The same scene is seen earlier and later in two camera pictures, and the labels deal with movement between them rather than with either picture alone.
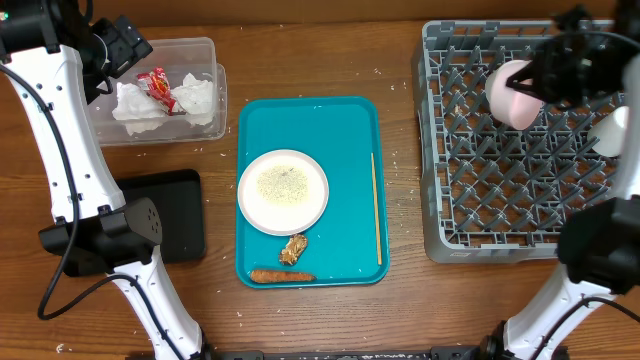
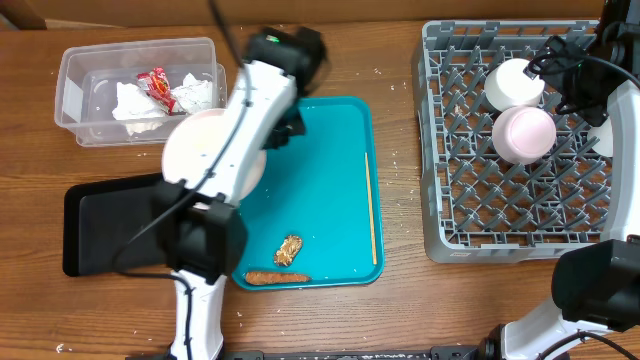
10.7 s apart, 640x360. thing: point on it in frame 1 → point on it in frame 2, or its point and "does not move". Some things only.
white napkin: x=137 y=111 does not move
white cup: x=606 y=136 does not move
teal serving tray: x=349 y=137 does not move
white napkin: x=195 y=99 does not move
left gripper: x=128 y=44 → x=296 y=128
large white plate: x=283 y=192 → x=191 y=148
